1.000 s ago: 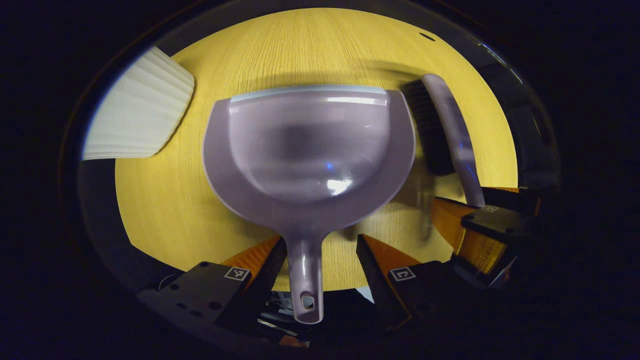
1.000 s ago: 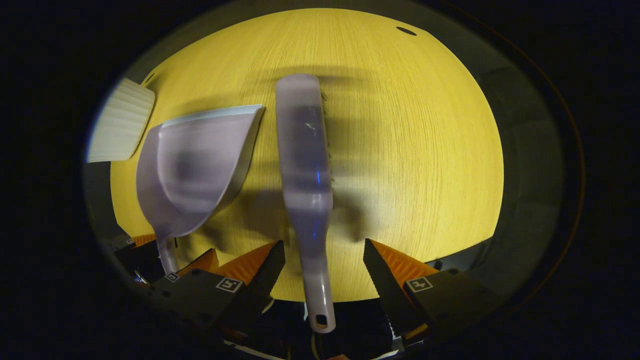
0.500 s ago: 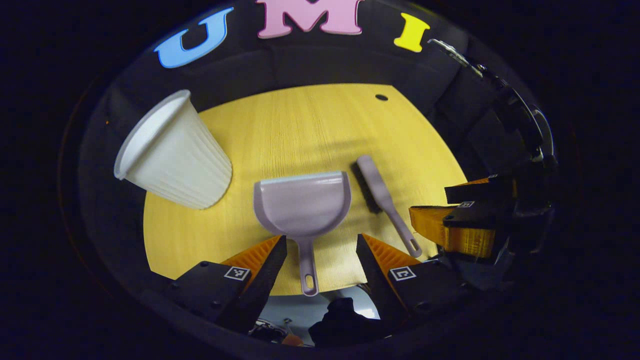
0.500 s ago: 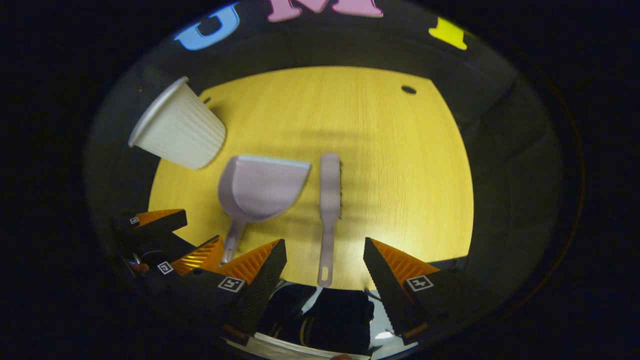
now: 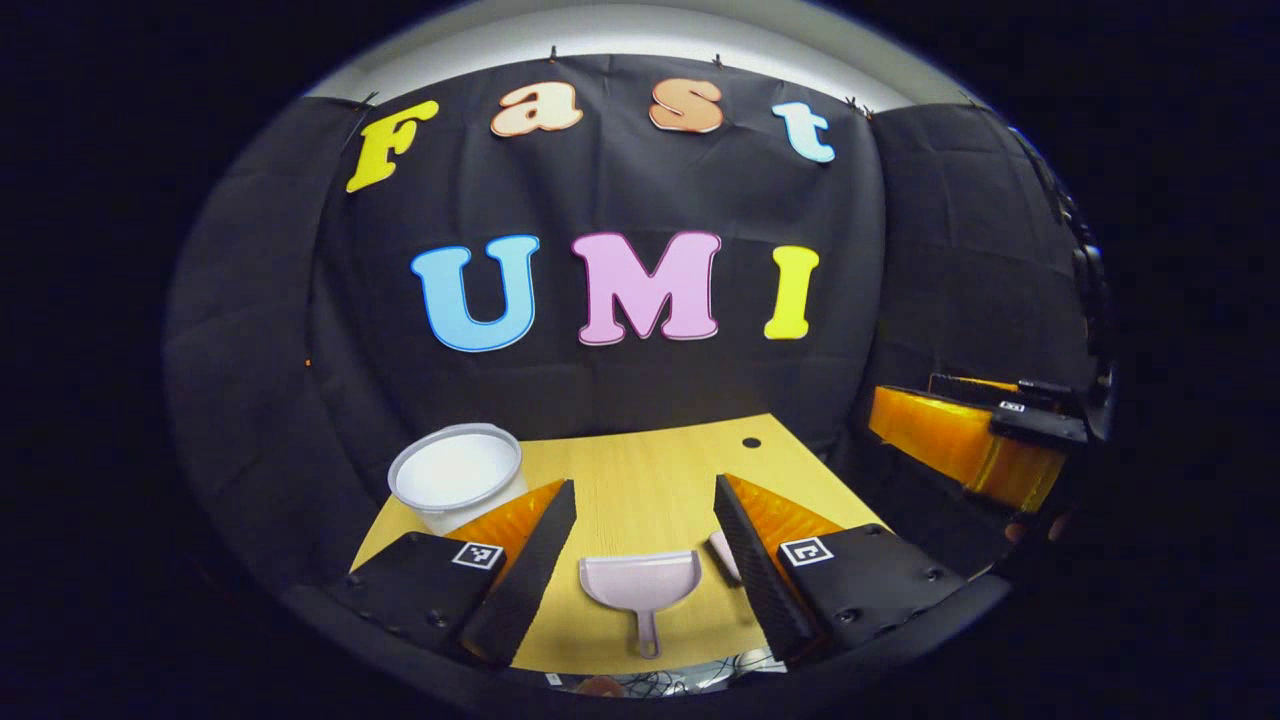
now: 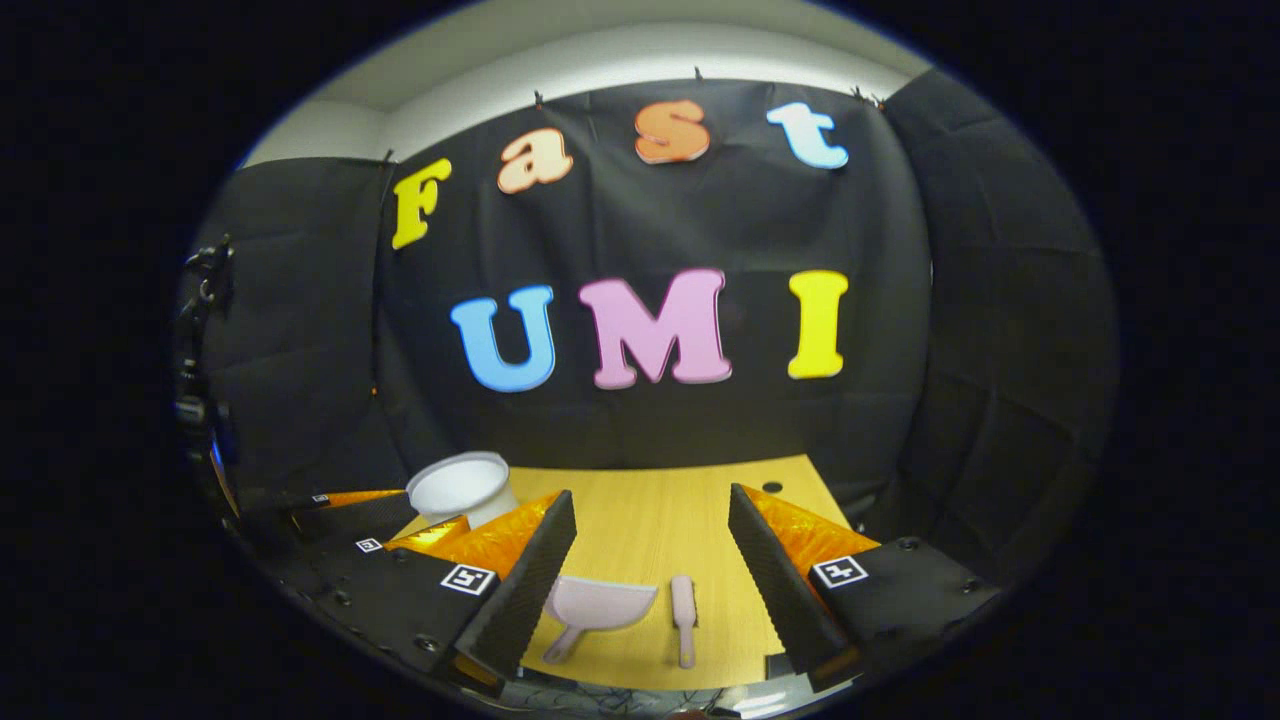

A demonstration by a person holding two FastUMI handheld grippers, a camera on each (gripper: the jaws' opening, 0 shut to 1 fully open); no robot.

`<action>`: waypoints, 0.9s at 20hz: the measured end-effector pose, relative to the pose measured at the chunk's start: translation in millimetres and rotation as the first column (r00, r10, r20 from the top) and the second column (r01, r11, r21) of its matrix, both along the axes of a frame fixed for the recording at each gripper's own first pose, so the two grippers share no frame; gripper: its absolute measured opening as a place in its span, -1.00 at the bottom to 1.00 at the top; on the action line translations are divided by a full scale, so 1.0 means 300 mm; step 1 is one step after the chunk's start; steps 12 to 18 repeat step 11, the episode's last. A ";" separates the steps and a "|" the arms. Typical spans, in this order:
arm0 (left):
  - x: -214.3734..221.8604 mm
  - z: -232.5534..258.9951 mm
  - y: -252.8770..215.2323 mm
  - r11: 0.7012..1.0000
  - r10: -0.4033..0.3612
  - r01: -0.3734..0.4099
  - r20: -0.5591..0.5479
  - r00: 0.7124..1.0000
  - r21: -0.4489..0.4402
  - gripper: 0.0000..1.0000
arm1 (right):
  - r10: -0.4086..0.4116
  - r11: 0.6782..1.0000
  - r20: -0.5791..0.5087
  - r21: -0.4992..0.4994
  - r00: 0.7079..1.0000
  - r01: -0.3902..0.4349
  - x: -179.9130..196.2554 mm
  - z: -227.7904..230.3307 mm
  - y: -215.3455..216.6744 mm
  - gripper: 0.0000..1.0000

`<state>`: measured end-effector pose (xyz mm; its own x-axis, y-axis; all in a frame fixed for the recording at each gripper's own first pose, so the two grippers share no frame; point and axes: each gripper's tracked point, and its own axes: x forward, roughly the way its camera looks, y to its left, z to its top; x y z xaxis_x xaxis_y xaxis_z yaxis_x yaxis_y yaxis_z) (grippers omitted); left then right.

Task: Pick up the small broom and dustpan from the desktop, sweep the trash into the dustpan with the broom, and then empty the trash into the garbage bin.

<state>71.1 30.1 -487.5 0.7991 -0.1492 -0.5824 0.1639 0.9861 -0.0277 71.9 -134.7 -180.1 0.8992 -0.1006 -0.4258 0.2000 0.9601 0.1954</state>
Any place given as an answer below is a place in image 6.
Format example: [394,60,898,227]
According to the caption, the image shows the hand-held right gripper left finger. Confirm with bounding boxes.
[298,490,579,691]

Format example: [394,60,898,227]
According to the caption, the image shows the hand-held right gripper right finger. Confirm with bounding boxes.
[727,483,1002,694]

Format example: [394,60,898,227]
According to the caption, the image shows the pink dustpan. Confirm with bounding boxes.
[543,576,659,665]

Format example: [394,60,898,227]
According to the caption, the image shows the small pink broom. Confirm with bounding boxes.
[670,574,698,669]

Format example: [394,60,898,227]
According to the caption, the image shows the white garbage bin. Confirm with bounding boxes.
[406,451,519,529]

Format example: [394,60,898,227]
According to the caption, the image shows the black backdrop cloth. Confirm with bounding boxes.
[190,68,1119,601]

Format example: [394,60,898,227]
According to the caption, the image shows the row of black cloth clips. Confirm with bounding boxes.
[380,66,889,166]

